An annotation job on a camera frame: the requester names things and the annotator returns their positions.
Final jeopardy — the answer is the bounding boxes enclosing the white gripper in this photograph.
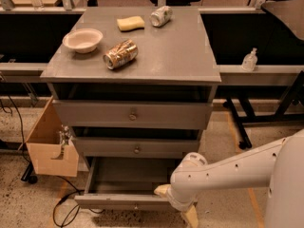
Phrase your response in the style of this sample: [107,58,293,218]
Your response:
[154,184,199,228]

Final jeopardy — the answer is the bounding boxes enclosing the grey bottom drawer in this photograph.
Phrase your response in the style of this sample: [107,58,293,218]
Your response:
[75,157,181,211]

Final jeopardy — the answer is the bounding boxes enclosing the grey drawer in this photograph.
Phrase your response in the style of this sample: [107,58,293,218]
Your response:
[75,157,181,211]
[53,100,212,129]
[72,137,200,159]

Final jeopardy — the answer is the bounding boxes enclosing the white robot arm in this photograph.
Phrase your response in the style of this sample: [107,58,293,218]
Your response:
[154,130,304,228]

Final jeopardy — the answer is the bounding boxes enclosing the grey middle drawer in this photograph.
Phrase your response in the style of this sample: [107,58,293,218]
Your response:
[72,137,200,159]

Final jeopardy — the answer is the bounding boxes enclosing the grey drawer cabinet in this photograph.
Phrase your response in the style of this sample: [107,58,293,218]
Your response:
[40,6,222,176]

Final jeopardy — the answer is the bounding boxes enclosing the grey top drawer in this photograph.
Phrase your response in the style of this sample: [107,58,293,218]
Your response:
[53,100,212,129]

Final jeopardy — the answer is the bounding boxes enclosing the crumpled wrappers in box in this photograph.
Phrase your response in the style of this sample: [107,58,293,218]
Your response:
[58,125,71,146]

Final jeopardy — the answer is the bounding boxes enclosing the cardboard box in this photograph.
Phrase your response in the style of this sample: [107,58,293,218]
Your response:
[26,98,79,177]

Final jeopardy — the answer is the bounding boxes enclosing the brown soda can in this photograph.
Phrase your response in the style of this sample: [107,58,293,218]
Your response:
[103,39,139,70]

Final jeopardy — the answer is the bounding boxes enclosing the clear sanitizer pump bottle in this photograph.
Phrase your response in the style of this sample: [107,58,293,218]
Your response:
[241,47,257,71]

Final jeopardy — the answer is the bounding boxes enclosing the yellow sponge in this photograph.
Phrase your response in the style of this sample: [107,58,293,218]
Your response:
[117,16,145,31]

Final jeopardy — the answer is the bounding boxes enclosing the white paper bowl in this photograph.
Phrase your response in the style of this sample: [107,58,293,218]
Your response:
[63,28,104,54]

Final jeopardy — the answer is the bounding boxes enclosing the silver crushed can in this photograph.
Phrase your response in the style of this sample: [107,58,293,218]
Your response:
[150,6,173,28]

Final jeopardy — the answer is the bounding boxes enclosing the black table leg frame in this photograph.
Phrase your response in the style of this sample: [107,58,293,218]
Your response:
[223,71,304,149]

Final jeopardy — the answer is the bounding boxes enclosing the black floor cable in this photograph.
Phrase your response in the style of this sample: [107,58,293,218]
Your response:
[51,175,105,228]

